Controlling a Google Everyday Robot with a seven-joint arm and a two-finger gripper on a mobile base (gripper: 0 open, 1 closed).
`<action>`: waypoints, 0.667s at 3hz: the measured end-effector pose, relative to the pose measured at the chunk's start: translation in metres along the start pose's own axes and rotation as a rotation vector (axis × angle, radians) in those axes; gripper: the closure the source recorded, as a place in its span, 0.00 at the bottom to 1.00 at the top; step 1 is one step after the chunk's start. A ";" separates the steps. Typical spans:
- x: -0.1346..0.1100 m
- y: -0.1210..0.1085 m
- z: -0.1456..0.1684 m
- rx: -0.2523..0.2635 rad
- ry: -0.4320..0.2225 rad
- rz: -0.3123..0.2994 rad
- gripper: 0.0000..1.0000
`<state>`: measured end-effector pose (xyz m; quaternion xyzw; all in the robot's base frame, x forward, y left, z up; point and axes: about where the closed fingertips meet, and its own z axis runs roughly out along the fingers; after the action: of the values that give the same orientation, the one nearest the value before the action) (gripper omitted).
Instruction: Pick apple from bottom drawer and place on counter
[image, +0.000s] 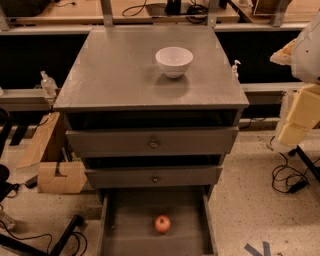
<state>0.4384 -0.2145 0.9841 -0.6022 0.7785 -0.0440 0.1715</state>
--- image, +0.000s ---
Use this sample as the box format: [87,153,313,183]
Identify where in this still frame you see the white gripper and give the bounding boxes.
[270,39,320,152]

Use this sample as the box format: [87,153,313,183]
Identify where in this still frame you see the red apple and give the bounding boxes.
[154,215,171,234]

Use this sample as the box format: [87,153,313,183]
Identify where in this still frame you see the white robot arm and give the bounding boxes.
[270,13,320,152]

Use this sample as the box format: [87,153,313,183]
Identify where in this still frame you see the grey top drawer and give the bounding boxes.
[66,127,238,158]

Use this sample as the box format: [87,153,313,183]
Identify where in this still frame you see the grey drawer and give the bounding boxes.
[66,127,238,158]
[85,166,222,189]
[97,186,218,256]

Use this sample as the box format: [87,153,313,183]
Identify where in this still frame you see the grey drawer cabinet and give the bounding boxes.
[53,25,250,198]

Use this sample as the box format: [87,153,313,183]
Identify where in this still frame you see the grey middle drawer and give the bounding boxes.
[85,166,222,189]

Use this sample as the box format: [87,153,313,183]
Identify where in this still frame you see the grey bottom drawer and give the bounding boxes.
[97,186,218,256]

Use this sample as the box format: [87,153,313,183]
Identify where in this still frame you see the white pump bottle right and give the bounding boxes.
[231,60,241,78]

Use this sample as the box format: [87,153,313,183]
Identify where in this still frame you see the wooden workbench top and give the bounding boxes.
[8,0,320,25]

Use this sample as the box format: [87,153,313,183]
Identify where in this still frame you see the white ceramic bowl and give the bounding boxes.
[155,47,193,78]

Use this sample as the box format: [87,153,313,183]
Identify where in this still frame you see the black stand leg right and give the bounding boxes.
[289,146,320,182]

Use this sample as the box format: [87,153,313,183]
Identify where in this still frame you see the black stand leg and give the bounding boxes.
[289,146,320,182]
[0,215,84,256]

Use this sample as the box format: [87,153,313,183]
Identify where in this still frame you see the blue tape mark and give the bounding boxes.
[244,241,272,256]

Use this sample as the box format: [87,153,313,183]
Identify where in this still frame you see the clear pump bottle left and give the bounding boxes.
[40,71,58,97]

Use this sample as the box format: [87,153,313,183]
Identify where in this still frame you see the brown cardboard box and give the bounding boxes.
[37,162,87,194]

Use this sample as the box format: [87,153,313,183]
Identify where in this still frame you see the black chair left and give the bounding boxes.
[0,108,19,202]

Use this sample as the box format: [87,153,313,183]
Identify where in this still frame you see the black stand leg left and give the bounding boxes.
[0,215,84,256]

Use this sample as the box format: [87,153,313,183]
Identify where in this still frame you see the black cables on bench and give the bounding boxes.
[121,0,209,25]

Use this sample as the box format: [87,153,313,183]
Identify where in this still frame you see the black cable with adapter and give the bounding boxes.
[269,135,311,195]

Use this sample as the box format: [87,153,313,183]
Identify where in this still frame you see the black floor cable left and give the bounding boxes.
[0,219,88,256]

